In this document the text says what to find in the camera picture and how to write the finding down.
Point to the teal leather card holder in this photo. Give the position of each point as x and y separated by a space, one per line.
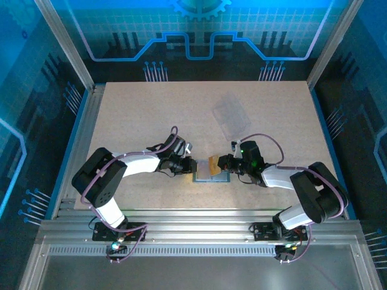
211 179

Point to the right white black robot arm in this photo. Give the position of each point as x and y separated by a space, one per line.
276 178

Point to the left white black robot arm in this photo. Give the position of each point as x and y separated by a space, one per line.
142 166

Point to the clear plastic sleeve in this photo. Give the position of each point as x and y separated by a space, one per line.
232 117

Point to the blue table edge strip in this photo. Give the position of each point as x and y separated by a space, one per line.
331 151
69 151

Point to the small LED control board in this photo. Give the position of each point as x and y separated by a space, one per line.
287 248
115 247

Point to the grey metal sheet panel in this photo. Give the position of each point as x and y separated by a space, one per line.
196 272

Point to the aluminium front frame rails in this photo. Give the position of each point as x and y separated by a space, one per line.
196 229

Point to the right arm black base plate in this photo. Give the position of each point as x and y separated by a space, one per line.
263 232

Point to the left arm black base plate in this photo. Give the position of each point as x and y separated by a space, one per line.
101 232

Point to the aluminium side rail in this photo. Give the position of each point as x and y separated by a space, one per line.
78 136

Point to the aluminium corner post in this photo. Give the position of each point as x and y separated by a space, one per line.
335 45
65 45

